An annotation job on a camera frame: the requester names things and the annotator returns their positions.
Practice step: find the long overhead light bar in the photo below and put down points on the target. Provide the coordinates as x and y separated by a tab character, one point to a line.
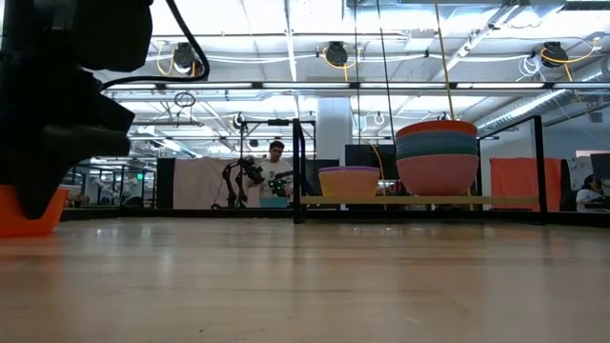
305	86

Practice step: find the wooden shelf with black frame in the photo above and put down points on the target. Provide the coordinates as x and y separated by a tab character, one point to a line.
429	200

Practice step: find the black background rig frame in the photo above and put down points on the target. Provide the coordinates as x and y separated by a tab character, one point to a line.
267	122

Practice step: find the blue large bowl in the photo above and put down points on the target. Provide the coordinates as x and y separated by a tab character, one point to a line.
436	140

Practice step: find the black aluminium table frame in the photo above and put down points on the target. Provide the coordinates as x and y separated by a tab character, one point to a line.
190	214

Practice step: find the white building column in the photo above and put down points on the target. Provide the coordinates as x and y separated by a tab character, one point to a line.
333	128

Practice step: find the teal box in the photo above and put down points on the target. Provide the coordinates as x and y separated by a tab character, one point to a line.
274	203

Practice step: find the silver ventilation duct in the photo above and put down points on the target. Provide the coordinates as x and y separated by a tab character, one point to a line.
524	109

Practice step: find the teal large bowl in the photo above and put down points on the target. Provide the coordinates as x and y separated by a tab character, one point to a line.
436	152

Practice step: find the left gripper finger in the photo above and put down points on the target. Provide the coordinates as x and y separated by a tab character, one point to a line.
40	186
86	145

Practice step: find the black monitor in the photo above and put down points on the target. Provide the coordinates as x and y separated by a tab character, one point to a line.
601	167
362	157

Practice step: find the pink large bowl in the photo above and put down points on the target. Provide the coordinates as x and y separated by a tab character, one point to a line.
436	176

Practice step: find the red large bowl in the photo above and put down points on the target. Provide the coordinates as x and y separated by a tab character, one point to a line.
436	128

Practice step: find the beige partition curtain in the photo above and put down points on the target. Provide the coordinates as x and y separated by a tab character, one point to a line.
200	183

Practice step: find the black background robot arm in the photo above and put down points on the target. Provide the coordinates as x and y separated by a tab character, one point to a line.
250	171

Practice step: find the orange translucent small bowl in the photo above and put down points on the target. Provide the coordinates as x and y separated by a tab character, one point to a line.
28	228

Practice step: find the black upright panel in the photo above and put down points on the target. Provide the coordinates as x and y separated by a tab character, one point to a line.
166	183

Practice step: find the purple translucent small bowl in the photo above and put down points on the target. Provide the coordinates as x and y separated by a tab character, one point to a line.
349	168

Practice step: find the person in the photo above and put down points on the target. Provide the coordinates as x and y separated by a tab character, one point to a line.
274	171
588	195

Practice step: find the yellow translucent small bowl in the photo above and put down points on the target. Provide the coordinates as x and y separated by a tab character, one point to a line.
349	185

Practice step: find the orange partition screen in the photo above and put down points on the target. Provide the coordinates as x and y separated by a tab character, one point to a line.
514	181

